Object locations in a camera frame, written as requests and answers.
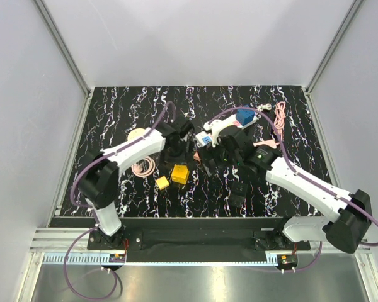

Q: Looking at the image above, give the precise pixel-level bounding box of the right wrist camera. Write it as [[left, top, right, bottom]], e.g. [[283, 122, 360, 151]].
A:
[[203, 119, 231, 147]]

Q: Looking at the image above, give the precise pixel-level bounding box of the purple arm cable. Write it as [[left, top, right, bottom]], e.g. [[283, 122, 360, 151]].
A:
[[207, 108, 378, 273], [64, 100, 177, 299]]

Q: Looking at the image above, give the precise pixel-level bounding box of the blue cube socket adapter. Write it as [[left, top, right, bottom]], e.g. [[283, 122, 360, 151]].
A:
[[236, 109, 255, 126]]

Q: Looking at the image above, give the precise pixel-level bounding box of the pink power strip cable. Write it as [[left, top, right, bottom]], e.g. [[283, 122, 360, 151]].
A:
[[272, 101, 287, 141]]

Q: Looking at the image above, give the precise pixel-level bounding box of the black cube socket adapter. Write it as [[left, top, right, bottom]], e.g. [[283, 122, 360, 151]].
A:
[[228, 181, 248, 208]]

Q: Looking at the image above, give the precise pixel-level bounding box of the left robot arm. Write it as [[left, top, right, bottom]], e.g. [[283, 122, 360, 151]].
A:
[[76, 116, 194, 249]]

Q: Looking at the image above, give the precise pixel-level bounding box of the pink plug adapter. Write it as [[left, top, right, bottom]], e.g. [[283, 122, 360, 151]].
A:
[[193, 152, 201, 163]]

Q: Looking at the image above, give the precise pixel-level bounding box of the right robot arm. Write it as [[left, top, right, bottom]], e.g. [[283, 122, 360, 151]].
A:
[[196, 125, 372, 254]]

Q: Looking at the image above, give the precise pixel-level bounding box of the coiled pink socket cable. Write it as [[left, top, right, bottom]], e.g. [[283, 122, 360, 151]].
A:
[[131, 156, 156, 177]]

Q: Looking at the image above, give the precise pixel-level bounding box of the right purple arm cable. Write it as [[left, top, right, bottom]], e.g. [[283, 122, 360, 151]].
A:
[[207, 108, 378, 273]]

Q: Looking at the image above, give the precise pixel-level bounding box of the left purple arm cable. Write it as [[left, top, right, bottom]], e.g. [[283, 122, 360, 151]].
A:
[[64, 100, 177, 299]]

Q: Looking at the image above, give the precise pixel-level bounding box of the yellow cube socket adapter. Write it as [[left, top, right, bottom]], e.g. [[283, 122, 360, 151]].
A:
[[171, 164, 190, 185]]

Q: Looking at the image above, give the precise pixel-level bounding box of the white multicolour power strip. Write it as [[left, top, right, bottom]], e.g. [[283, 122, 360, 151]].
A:
[[195, 113, 258, 147]]

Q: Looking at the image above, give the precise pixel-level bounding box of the white power strip cable plug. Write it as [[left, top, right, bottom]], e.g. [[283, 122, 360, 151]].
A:
[[258, 104, 272, 111]]

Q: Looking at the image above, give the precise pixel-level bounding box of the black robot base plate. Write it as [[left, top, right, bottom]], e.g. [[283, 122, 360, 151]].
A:
[[87, 216, 311, 264]]

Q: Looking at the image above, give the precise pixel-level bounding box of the pink power strip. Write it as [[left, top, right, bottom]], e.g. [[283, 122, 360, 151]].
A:
[[253, 140, 279, 148]]

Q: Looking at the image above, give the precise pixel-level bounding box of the small yellow plug adapter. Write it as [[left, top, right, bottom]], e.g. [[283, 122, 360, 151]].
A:
[[156, 176, 169, 190]]

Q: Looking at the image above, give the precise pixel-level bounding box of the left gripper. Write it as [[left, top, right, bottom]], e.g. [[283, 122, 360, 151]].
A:
[[159, 138, 194, 169]]

